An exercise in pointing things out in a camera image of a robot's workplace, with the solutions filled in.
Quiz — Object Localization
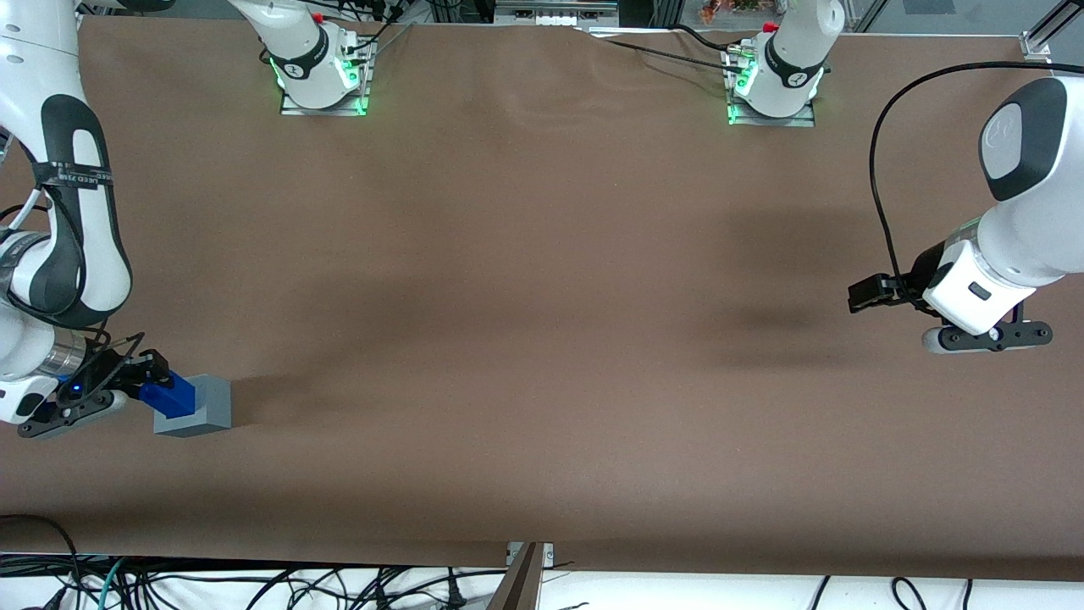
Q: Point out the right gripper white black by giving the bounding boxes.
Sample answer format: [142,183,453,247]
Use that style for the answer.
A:
[0,343,174,424]

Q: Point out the teal floor cable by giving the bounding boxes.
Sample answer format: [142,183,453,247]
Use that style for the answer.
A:
[97,557,128,610]

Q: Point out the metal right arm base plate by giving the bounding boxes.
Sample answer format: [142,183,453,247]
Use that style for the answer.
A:
[279,38,373,117]

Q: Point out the aluminium profile post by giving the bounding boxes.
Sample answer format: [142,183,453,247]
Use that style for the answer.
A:
[487,542,545,610]

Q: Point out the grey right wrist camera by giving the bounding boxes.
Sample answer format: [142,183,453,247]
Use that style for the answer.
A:
[19,390,128,440]

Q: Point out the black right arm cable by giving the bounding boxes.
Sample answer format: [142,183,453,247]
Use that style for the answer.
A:
[0,161,147,358]

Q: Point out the brown table cover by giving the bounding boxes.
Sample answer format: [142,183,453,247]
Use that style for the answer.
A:
[0,15,1084,584]

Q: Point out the black cable on table cover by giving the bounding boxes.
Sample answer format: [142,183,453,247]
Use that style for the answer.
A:
[584,25,750,77]

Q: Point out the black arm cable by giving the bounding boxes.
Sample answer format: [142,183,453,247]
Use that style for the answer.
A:
[869,61,1084,293]
[0,161,147,358]

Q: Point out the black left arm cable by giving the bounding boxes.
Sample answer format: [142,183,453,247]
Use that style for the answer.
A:
[869,61,1084,293]

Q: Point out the blue plastic part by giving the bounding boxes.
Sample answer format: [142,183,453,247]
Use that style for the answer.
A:
[140,371,197,419]

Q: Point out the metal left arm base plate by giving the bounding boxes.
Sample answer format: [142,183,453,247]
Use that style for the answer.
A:
[727,42,818,128]

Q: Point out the gray square base block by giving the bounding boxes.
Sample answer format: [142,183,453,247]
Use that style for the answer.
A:
[153,374,232,438]

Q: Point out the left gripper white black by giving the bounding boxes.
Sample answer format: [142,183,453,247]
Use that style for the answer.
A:
[849,240,1036,336]

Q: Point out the white power strip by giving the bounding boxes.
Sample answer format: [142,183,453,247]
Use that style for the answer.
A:
[495,0,619,26]

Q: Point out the aluminium frame profile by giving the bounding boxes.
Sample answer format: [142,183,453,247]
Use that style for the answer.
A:
[1029,0,1084,43]

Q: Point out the tangled black floor cables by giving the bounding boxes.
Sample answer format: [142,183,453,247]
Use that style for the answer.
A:
[0,514,509,610]

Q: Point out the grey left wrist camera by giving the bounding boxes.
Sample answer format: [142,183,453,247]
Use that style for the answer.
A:
[921,322,1054,354]

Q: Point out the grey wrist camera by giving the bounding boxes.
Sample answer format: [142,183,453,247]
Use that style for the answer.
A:
[19,390,128,440]
[921,322,1054,354]

